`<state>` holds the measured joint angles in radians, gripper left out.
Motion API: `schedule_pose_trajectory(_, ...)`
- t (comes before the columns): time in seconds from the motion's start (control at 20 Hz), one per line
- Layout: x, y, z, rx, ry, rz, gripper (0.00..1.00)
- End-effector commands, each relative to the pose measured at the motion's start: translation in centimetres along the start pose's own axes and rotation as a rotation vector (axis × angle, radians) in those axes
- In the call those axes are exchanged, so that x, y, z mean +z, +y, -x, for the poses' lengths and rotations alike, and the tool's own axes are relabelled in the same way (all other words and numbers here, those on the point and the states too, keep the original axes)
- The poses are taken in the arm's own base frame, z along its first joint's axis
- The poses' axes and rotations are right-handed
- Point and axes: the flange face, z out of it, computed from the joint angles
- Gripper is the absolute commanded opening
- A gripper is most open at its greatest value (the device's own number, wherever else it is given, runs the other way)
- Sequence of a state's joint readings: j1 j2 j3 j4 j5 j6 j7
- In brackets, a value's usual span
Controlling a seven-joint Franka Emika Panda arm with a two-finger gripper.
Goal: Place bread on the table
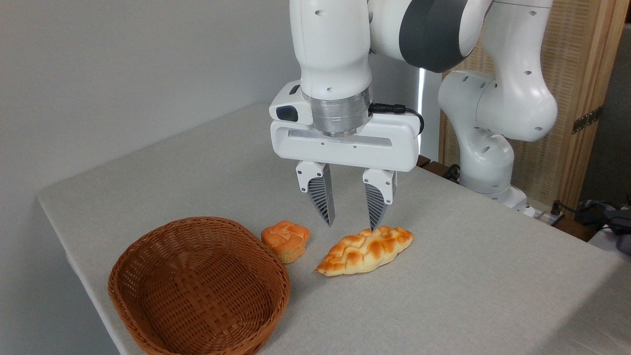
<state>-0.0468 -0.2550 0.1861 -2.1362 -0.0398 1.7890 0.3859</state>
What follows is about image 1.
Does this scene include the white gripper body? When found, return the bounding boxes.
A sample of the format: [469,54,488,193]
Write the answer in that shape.
[270,114,420,173]

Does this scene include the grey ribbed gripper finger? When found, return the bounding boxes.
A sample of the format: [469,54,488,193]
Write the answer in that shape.
[362,168,397,231]
[296,161,336,227]

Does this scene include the long braided bread loaf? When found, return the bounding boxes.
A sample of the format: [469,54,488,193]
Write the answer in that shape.
[316,226,414,277]

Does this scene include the round knotted bread bun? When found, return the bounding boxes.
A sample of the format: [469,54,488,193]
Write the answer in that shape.
[261,220,311,264]

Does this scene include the white wrist box dark window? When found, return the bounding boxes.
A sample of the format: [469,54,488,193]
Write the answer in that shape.
[269,80,315,126]

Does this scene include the brown wicker basket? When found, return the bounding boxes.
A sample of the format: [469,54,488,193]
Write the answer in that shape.
[108,217,291,355]

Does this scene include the white power strip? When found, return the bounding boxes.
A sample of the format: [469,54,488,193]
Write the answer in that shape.
[523,201,565,227]

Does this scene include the metal screen hinge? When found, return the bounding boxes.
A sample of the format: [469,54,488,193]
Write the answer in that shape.
[572,106,603,135]

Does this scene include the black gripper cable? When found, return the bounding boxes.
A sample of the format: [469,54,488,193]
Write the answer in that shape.
[369,103,425,136]

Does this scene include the black cable bundle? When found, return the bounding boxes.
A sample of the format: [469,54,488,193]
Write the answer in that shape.
[562,196,631,255]

